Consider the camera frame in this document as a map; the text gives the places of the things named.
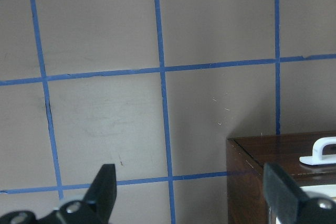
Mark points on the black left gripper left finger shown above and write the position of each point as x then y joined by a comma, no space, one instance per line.
95,207

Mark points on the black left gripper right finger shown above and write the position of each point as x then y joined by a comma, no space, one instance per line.
294,204

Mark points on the white drawer handle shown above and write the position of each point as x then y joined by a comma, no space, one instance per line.
317,157

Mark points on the dark wooden drawer cabinet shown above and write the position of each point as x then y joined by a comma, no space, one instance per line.
245,159

